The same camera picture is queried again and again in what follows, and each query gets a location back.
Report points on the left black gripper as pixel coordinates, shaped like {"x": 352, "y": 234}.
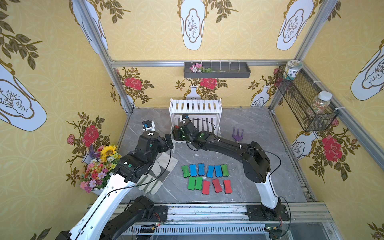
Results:
{"x": 168, "y": 143}

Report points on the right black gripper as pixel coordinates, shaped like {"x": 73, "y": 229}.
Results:
{"x": 176, "y": 134}

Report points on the green eraser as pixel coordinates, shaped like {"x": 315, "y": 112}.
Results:
{"x": 192, "y": 183}
{"x": 186, "y": 171}
{"x": 199, "y": 183}
{"x": 225, "y": 170}

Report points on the blue eraser top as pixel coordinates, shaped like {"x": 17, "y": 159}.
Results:
{"x": 210, "y": 171}
{"x": 218, "y": 171}
{"x": 201, "y": 169}
{"x": 193, "y": 170}

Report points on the green eraser bottom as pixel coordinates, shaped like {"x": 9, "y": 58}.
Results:
{"x": 199, "y": 183}
{"x": 192, "y": 183}

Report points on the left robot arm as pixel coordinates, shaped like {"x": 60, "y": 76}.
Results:
{"x": 120, "y": 186}

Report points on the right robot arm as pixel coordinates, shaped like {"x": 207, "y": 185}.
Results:
{"x": 256, "y": 166}

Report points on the white two-tier slatted shelf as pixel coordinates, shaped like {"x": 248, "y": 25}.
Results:
{"x": 202, "y": 129}

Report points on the white grey work glove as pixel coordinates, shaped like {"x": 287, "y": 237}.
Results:
{"x": 163, "y": 166}

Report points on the pink artificial flowers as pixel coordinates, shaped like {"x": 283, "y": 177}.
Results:
{"x": 199, "y": 68}

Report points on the colourful flower bouquet basket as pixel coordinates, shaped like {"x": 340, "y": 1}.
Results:
{"x": 99, "y": 168}

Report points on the jar with patterned label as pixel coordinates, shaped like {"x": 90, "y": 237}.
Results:
{"x": 291, "y": 70}

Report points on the clear jar white lid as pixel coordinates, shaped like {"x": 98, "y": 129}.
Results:
{"x": 319, "y": 104}

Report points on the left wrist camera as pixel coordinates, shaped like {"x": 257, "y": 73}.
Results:
{"x": 148, "y": 125}

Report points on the purple garden fork pink handle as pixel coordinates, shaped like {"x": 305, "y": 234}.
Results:
{"x": 238, "y": 134}

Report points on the dark grey wall tray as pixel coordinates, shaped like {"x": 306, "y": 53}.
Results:
{"x": 222, "y": 70}

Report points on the black wire wall basket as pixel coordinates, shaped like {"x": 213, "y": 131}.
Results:
{"x": 299, "y": 94}

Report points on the metal base rail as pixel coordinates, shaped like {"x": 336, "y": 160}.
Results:
{"x": 311, "y": 220}

